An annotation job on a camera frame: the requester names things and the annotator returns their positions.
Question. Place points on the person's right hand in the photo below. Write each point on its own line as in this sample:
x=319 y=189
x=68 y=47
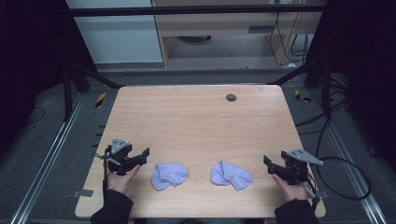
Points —
x=291 y=189

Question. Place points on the black metal stand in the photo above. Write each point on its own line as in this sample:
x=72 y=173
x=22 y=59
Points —
x=67 y=93
x=326 y=93

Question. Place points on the light purple sock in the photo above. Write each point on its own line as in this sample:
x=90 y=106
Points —
x=231 y=175
x=169 y=175

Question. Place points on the aluminium floor rail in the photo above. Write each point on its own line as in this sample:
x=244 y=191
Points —
x=370 y=203
x=46 y=161

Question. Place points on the grey tape strip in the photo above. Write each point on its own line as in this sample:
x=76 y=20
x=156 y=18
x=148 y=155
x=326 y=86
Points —
x=83 y=193
x=323 y=194

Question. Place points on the grey table grommet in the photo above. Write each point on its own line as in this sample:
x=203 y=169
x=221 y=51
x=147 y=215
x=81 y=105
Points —
x=231 y=97

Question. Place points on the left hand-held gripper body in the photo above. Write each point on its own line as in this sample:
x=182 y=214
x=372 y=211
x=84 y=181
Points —
x=120 y=157

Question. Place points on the white cabinet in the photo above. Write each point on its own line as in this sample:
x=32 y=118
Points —
x=118 y=40

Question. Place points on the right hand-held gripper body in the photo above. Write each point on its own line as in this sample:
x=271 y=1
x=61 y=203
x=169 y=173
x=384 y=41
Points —
x=294 y=166

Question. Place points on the person's left hand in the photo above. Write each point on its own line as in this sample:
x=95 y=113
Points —
x=120 y=182

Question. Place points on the black curtain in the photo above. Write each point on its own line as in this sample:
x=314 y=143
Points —
x=367 y=46
x=31 y=46

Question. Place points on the yellow black hazard tape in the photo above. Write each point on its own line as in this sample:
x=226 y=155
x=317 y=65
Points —
x=301 y=97
x=100 y=99

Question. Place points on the black horizontal frame bar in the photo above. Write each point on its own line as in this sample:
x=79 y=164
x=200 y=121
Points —
x=186 y=10

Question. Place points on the light wooden desk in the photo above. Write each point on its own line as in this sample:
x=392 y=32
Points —
x=218 y=25

